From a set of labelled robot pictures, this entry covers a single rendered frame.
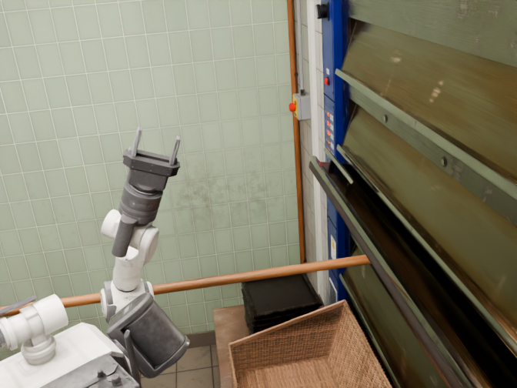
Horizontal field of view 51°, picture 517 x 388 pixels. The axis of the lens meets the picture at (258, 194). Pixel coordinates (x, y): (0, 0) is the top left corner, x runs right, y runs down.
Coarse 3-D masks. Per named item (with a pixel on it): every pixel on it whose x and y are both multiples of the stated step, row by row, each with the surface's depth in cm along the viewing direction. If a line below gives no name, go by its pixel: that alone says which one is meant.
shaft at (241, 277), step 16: (352, 256) 169; (256, 272) 166; (272, 272) 166; (288, 272) 166; (304, 272) 167; (160, 288) 163; (176, 288) 163; (192, 288) 164; (64, 304) 160; (80, 304) 161
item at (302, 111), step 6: (294, 96) 243; (300, 96) 240; (306, 96) 239; (300, 102) 238; (306, 102) 239; (300, 108) 239; (306, 108) 240; (294, 114) 248; (300, 114) 240; (306, 114) 241
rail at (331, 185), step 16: (336, 192) 158; (352, 208) 148; (368, 240) 131; (384, 256) 123; (400, 288) 112; (416, 304) 106; (432, 320) 101; (432, 336) 98; (448, 352) 93; (464, 368) 89; (464, 384) 87; (480, 384) 86
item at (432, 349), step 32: (352, 192) 165; (352, 224) 143; (384, 224) 145; (416, 256) 130; (416, 288) 116; (448, 288) 117; (416, 320) 104; (448, 320) 105; (480, 320) 107; (480, 352) 97; (512, 384) 90
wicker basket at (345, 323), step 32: (320, 320) 211; (352, 320) 198; (256, 352) 212; (288, 352) 215; (320, 352) 217; (352, 352) 196; (256, 384) 208; (288, 384) 208; (320, 384) 206; (352, 384) 193; (384, 384) 170
